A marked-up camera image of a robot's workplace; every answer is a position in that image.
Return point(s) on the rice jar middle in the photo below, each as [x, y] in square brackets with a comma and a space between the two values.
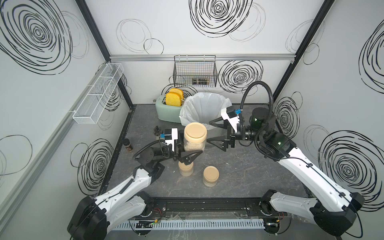
[210, 176]

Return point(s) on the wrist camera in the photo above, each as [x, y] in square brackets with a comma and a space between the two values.
[170, 137]
[232, 116]

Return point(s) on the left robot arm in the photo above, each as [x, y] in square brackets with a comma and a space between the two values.
[95, 217]

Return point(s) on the white slotted cable duct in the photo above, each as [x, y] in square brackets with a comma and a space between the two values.
[168, 225]

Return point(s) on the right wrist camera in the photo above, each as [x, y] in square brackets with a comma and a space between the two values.
[232, 116]

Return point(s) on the white mesh wall shelf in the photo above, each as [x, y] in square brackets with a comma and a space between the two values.
[95, 102]

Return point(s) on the mint green toaster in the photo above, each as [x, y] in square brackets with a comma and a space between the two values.
[165, 112]

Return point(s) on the rice jar left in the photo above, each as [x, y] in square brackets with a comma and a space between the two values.
[186, 170]

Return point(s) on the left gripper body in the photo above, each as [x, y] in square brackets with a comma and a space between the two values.
[174, 154]

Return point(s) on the yellow toast slice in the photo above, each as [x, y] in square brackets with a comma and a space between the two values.
[173, 99]
[177, 91]

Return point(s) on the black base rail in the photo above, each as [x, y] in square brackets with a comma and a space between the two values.
[160, 206]

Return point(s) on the beige jar lid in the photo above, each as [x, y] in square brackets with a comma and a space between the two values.
[195, 133]

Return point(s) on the bottle in wire basket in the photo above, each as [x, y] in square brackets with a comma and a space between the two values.
[200, 82]

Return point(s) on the glass rice jar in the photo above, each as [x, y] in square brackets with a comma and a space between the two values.
[191, 147]

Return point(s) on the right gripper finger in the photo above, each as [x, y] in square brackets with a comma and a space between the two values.
[218, 123]
[220, 142]

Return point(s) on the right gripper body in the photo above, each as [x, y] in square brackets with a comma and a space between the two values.
[244, 133]

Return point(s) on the white trash bag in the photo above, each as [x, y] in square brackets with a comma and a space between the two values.
[202, 108]

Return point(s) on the front yellow toast slice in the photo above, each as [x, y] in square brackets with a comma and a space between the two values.
[173, 99]

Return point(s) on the dark spice bottle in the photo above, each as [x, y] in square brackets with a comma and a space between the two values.
[127, 145]

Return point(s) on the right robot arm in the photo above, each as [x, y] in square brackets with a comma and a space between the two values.
[333, 208]

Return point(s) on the black wire wall basket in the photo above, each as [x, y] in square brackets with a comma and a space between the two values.
[188, 67]

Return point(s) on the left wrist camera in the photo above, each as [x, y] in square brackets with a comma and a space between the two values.
[170, 137]

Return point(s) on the small bottle black pump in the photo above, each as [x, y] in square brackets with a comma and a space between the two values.
[158, 131]

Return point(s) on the rear yellow toast slice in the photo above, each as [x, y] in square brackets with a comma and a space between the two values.
[177, 91]

